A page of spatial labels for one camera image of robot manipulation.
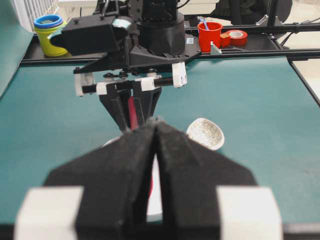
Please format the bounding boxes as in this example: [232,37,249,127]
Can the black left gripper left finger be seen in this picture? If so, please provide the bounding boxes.
[14,119,157,240]

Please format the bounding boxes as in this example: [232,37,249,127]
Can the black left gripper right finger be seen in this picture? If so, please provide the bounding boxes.
[156,122,284,240]

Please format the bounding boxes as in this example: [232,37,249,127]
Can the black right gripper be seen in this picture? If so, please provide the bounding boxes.
[49,16,177,132]

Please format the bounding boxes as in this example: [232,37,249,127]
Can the red handled spoon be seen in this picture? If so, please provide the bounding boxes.
[127,96,153,200]

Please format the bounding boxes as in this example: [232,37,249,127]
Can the white speckled bowl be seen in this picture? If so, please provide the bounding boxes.
[186,117,225,151]

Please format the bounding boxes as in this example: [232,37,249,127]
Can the small red cylinder block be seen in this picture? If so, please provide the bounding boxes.
[220,33,231,49]

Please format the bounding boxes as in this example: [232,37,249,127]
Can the red plastic cup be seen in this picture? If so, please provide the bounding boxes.
[197,22,223,53]

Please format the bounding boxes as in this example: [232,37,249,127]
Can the yellow-green stacked cups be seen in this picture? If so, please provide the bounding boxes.
[33,14,68,57]

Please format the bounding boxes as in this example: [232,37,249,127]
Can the red tape roll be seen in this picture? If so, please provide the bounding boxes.
[226,29,248,46]

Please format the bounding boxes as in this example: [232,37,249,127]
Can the person in dark jacket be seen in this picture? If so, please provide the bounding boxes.
[209,0,293,25]

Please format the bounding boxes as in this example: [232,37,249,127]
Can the silver corner bracket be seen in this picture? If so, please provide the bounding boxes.
[210,41,222,56]

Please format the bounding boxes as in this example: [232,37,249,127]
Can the black aluminium frame rail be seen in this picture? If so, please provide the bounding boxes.
[20,32,320,66]

